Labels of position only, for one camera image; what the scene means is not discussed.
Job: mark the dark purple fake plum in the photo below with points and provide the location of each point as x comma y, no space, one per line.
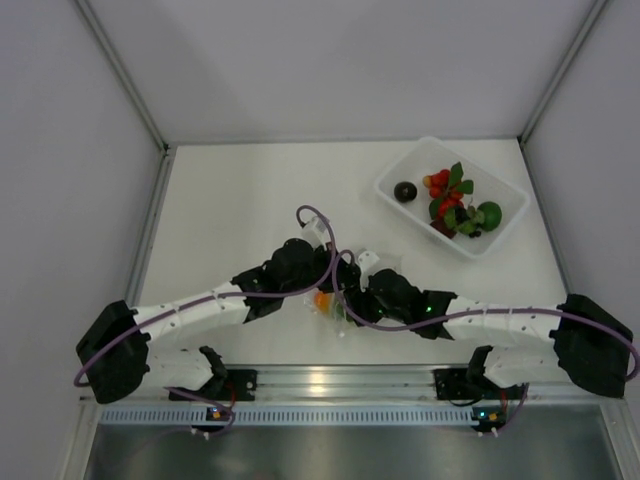
405,192

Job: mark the fake strawberry bunch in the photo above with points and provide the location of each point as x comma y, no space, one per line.
446,185

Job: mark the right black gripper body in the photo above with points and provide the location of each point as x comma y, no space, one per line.
372,307

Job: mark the aluminium mounting rail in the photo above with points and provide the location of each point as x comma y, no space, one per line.
273,382

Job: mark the slotted grey cable duct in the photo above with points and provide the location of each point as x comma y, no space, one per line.
253,415

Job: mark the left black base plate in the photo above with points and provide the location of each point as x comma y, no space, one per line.
237,384

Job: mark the left frame post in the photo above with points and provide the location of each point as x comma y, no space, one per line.
118,67

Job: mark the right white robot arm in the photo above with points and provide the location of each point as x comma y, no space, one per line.
576,341

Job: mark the clear zip top bag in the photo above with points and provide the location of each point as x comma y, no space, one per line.
389,261

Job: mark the dark fake grape bunch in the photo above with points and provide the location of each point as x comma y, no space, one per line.
468,221

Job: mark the frame post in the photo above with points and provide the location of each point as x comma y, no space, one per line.
577,42
118,67

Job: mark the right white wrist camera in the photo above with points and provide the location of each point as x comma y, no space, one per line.
369,262

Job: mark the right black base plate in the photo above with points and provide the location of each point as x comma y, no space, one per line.
461,386

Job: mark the white plastic basket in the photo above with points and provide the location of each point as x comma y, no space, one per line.
430,155

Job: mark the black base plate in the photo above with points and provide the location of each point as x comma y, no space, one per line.
237,384
461,386

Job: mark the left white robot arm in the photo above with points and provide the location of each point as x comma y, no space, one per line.
129,348

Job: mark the right frame post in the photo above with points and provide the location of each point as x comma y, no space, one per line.
577,42

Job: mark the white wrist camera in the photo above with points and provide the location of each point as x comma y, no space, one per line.
315,233
369,262

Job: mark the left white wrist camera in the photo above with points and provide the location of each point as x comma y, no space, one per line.
315,233

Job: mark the dark red fake fruit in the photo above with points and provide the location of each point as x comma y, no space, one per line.
442,229

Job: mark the orange fake fruit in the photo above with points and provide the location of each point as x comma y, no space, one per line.
323,302

